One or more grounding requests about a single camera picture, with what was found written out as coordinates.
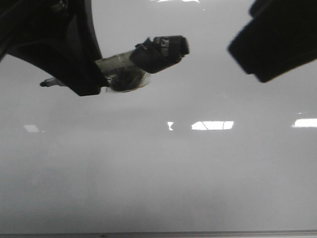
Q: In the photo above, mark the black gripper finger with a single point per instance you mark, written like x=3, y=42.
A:
x=58, y=37
x=281, y=36

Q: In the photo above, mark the white dry-erase marker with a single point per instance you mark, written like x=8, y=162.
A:
x=158, y=53

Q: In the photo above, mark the white glossy whiteboard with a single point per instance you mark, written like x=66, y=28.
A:
x=202, y=147

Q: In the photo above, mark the grey aluminium whiteboard frame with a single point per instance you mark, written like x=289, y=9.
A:
x=217, y=234

